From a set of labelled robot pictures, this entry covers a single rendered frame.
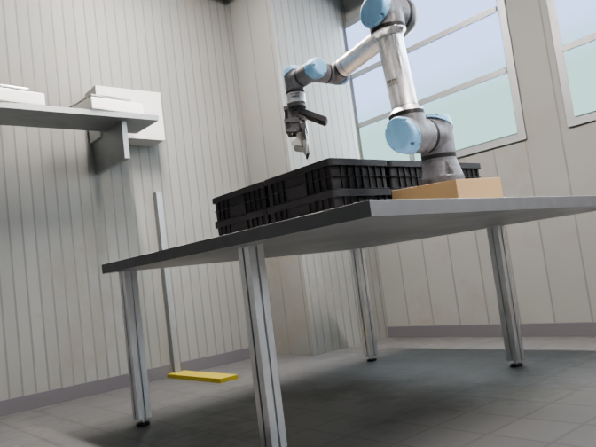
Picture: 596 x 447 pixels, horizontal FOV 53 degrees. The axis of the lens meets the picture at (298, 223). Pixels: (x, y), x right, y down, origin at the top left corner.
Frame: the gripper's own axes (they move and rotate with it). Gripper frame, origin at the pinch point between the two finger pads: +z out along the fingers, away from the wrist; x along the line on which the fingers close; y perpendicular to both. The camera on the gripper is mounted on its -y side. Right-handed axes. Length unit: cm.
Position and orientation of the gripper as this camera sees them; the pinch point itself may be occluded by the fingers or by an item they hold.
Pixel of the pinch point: (308, 153)
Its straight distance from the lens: 227.8
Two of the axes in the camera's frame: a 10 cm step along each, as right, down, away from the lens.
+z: 1.1, 9.7, -1.9
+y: -9.9, 1.3, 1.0
